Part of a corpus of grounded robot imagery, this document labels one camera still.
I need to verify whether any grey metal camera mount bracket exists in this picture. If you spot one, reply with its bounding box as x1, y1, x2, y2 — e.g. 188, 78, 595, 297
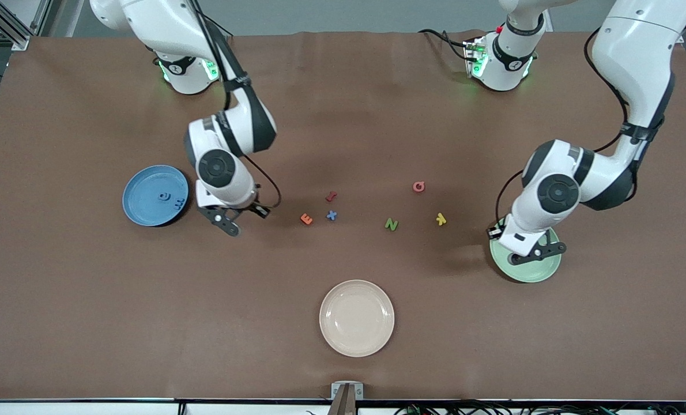
327, 382, 365, 415

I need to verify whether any blue round plate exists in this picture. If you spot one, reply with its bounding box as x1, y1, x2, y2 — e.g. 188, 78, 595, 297
122, 165, 190, 227

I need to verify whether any aluminium frame profile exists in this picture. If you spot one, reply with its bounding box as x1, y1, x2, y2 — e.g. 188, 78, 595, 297
0, 0, 50, 51

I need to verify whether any brown table cover sheet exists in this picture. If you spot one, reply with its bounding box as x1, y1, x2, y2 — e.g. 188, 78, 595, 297
0, 30, 686, 401

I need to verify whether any white table edge rail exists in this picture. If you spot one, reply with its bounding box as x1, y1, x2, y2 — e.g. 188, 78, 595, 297
0, 398, 686, 415

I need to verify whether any black left arm base cable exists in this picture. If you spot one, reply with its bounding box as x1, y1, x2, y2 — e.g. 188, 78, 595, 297
418, 28, 472, 59

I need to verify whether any black cable bundle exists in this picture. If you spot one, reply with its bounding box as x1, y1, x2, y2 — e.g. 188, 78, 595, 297
395, 399, 686, 415

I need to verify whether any light green round plate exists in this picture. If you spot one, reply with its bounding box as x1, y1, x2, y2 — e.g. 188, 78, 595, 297
489, 218, 562, 284

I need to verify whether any beige round plate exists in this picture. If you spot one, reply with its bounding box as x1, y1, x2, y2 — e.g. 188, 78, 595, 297
319, 280, 395, 358

